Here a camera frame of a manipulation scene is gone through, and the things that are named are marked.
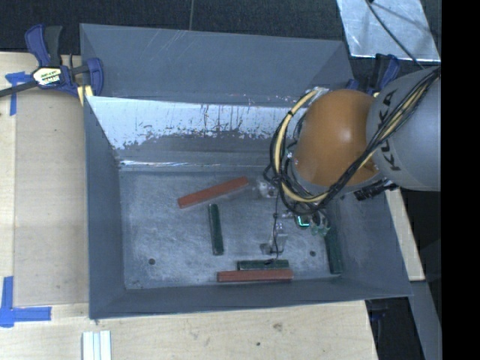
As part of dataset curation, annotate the red-brown flat block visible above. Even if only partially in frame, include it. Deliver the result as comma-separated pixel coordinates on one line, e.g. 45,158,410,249
216,268,295,284
176,175,251,210

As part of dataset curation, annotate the black cylinder on white bracket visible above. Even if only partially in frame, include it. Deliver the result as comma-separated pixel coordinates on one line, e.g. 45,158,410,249
353,178,399,202

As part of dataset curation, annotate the grey metal bin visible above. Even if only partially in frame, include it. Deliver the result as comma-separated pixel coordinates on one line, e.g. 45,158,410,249
78,22,414,320

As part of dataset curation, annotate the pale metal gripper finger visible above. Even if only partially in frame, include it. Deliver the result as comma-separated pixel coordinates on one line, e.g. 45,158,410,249
259,219,290,256
256,178,277,200

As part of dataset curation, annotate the dark green flat block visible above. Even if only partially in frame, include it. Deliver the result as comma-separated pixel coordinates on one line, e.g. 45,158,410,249
323,226,344,275
207,202,226,257
236,259,291,272

